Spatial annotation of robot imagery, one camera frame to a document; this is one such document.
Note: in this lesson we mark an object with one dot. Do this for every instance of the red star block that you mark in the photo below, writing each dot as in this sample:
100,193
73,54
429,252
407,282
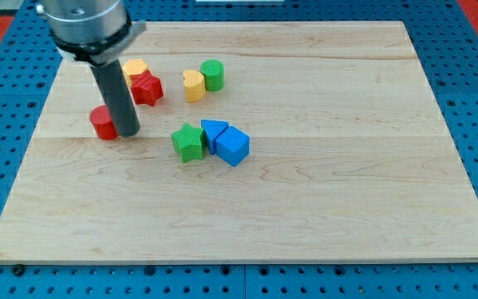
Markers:
146,89

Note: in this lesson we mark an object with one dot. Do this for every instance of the blue triangle block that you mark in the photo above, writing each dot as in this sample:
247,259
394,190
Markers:
213,129

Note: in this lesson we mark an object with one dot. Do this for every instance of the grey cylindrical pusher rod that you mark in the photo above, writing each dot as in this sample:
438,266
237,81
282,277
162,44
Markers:
116,96

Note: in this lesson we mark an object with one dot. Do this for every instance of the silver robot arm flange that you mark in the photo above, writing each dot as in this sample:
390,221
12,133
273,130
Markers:
95,32

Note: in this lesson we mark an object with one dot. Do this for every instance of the light wooden board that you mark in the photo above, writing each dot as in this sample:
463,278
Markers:
350,158

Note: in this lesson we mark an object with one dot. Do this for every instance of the red cylinder block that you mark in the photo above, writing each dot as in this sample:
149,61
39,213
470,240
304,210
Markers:
103,124

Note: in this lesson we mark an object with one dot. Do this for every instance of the yellow heart block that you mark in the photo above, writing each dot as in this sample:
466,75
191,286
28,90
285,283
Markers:
194,85

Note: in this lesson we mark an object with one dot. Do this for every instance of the green cylinder block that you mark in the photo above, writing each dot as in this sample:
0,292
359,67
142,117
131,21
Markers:
213,72

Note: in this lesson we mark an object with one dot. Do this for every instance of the yellow hexagon block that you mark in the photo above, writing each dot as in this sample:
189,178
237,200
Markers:
134,67

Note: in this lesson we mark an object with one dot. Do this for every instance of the green star block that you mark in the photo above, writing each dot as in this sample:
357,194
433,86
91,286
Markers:
189,142

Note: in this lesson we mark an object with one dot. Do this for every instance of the blue cube block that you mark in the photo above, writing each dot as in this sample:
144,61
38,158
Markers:
233,146

